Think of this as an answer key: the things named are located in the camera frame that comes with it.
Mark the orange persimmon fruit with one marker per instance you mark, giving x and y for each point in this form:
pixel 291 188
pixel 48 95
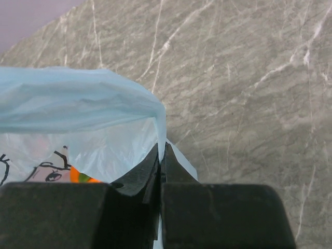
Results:
pixel 78 177

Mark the light blue printed plastic bag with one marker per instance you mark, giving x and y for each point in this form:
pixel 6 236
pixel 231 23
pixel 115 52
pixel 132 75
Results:
pixel 57 118

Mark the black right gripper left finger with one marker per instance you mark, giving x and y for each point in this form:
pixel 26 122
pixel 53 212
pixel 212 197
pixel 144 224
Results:
pixel 121 214

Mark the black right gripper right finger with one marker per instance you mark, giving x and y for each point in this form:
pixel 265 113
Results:
pixel 197 215

